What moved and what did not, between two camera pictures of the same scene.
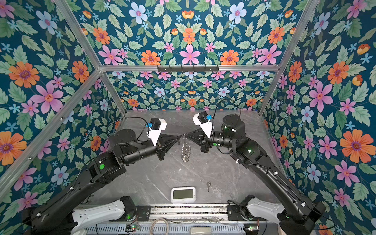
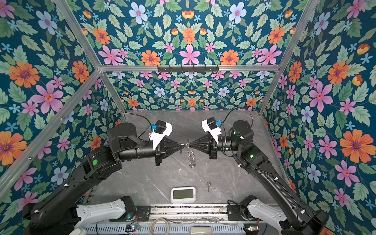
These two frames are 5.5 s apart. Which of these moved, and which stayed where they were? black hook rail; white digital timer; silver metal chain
Moved: silver metal chain
Stayed: black hook rail; white digital timer
